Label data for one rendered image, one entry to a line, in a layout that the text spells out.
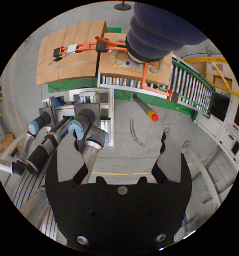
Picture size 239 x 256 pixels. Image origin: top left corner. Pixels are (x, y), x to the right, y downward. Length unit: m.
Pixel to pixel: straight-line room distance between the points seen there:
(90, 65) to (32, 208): 1.26
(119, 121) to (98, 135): 1.35
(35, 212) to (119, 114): 1.77
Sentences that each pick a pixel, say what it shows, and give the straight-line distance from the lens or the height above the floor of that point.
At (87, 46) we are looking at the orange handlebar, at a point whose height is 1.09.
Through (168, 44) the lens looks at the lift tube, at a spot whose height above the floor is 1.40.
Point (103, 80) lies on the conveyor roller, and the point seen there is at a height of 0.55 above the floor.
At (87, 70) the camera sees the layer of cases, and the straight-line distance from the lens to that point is 1.18.
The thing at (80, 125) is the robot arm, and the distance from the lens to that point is 0.48.
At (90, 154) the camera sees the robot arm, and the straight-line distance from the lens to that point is 0.45.
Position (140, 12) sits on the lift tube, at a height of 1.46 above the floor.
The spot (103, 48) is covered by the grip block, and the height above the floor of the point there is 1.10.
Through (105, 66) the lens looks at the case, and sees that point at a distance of 0.70.
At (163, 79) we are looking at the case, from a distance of 0.78.
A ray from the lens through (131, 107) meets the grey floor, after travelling 1.71.
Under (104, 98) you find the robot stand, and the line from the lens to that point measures 1.46.
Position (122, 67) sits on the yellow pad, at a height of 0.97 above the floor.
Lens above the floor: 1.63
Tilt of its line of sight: 59 degrees down
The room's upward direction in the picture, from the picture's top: 179 degrees counter-clockwise
